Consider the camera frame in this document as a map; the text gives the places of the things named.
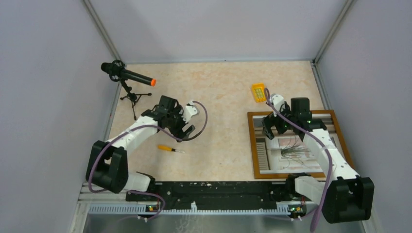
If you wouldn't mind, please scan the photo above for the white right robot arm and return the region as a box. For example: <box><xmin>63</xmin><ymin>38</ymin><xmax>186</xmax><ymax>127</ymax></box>
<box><xmin>262</xmin><ymin>94</ymin><xmax>375</xmax><ymax>224</ymax></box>

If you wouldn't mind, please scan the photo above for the aluminium front rail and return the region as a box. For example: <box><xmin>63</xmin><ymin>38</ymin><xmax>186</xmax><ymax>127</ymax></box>
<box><xmin>69</xmin><ymin>182</ymin><xmax>377</xmax><ymax>233</ymax></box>

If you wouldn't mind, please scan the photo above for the black microphone orange tip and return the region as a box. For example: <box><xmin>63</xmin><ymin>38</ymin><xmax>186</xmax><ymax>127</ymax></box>
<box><xmin>101</xmin><ymin>60</ymin><xmax>156</xmax><ymax>86</ymax></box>

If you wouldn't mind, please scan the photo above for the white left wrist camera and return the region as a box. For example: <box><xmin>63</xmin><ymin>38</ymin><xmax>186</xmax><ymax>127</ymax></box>
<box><xmin>182</xmin><ymin>100</ymin><xmax>199</xmax><ymax>123</ymax></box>

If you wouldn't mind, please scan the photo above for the black mini tripod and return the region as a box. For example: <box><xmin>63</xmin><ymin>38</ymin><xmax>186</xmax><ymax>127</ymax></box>
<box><xmin>120</xmin><ymin>80</ymin><xmax>152</xmax><ymax>120</ymax></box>

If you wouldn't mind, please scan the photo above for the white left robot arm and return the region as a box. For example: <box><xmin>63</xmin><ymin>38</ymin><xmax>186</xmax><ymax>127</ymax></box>
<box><xmin>86</xmin><ymin>96</ymin><xmax>199</xmax><ymax>201</ymax></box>

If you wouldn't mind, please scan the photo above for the yellow plastic box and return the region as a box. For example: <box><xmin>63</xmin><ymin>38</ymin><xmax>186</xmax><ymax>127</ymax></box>
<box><xmin>251</xmin><ymin>83</ymin><xmax>267</xmax><ymax>103</ymax></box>

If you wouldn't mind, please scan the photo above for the orange handled screwdriver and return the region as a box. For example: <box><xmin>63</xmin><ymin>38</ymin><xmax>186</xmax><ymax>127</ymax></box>
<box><xmin>157</xmin><ymin>145</ymin><xmax>185</xmax><ymax>153</ymax></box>

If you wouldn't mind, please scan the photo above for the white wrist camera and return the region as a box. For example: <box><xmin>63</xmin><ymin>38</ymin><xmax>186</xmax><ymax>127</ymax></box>
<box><xmin>182</xmin><ymin>100</ymin><xmax>199</xmax><ymax>123</ymax></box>
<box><xmin>269</xmin><ymin>94</ymin><xmax>285</xmax><ymax>112</ymax></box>

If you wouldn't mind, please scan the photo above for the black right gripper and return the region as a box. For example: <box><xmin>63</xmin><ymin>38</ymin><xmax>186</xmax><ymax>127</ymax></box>
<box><xmin>261</xmin><ymin>101</ymin><xmax>297</xmax><ymax>139</ymax></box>

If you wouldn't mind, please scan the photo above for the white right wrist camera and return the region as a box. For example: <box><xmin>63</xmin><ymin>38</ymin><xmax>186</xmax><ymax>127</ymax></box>
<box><xmin>269</xmin><ymin>94</ymin><xmax>285</xmax><ymax>112</ymax></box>

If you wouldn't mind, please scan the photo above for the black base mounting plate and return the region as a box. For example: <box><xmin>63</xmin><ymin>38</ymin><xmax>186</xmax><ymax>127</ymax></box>
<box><xmin>125</xmin><ymin>181</ymin><xmax>310</xmax><ymax>210</ymax></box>

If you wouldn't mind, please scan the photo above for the wooden picture frame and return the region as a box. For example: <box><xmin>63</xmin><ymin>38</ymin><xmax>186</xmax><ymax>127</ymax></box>
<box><xmin>247</xmin><ymin>109</ymin><xmax>354</xmax><ymax>180</ymax></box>

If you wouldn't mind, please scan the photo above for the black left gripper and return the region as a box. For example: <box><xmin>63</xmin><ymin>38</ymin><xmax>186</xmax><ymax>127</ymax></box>
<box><xmin>167</xmin><ymin>104</ymin><xmax>195</xmax><ymax>142</ymax></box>

